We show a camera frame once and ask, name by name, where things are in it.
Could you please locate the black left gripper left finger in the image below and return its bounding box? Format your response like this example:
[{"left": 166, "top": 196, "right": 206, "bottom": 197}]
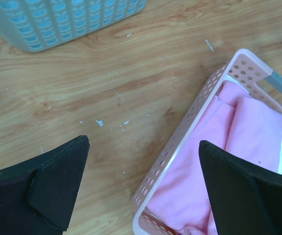
[{"left": 0, "top": 135, "right": 90, "bottom": 235}]

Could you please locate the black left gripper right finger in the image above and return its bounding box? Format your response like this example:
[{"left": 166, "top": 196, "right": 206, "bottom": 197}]
[{"left": 199, "top": 141, "right": 282, "bottom": 235}]

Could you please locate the light blue perforated basket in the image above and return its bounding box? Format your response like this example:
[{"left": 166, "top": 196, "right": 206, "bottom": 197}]
[{"left": 0, "top": 0, "right": 147, "bottom": 52}]

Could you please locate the pink perforated basket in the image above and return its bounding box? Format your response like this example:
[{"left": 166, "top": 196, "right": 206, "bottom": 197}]
[{"left": 131, "top": 48, "right": 282, "bottom": 235}]

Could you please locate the pink folded cloth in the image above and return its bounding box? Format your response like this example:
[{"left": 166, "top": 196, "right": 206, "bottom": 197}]
[{"left": 147, "top": 81, "right": 282, "bottom": 235}]

